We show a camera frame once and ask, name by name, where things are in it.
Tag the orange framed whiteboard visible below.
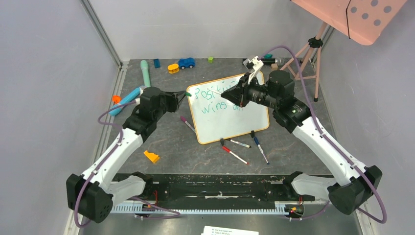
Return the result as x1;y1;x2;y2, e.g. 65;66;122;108
186;74;270;144

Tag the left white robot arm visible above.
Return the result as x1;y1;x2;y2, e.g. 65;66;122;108
66;87;188;228

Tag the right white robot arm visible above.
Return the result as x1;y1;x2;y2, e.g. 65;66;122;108
221;70;383;215

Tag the purple whiteboard marker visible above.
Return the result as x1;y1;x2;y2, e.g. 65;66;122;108
180;116;196;133

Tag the black whiteboard marker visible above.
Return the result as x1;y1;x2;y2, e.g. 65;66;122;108
226;139;251;148

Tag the blue whiteboard marker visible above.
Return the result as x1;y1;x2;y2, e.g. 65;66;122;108
253;136;270;165

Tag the red whiteboard marker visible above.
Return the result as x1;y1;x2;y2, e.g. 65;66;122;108
222;146;249;165

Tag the yellow oval toy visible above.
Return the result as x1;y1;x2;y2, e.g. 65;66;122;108
167;63;180;74

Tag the blue toy car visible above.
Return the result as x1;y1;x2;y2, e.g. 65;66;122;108
178;57;195;70

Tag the beige wooden cube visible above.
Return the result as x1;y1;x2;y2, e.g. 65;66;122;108
270;64;278;71

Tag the blue toy marker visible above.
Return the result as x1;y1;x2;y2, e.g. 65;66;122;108
109;86;146;117

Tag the teal block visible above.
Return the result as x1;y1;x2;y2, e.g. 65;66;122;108
263;54;273;59

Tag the dark blue block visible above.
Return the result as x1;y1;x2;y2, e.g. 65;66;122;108
153;59;161;69

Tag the mint green toy microphone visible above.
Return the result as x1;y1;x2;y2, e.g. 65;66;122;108
140;60;151;87

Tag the small orange toy piece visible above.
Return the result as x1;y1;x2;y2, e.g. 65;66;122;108
112;95;122;104

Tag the orange wedge block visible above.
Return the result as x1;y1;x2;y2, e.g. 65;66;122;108
144;150;160;164

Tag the pink tripod stand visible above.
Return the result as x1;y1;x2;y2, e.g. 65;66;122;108
279;22;328;102

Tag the white paper sheet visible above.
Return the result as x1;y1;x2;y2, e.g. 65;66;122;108
201;226;259;235

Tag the pink perforated panel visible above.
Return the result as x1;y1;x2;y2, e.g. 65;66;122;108
293;0;407;46

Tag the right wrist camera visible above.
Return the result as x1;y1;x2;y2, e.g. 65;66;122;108
243;56;264;85

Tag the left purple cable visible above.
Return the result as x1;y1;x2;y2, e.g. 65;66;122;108
73;99;182;228

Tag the purple cable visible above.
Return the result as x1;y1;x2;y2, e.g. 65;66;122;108
259;45;388;224
73;99;182;228

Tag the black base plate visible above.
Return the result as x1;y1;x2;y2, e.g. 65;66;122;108
118;173;315;210

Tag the grey slotted cable duct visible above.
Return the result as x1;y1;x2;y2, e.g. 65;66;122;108
111;201;304;216

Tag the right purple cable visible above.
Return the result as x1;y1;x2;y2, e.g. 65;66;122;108
259;45;388;224

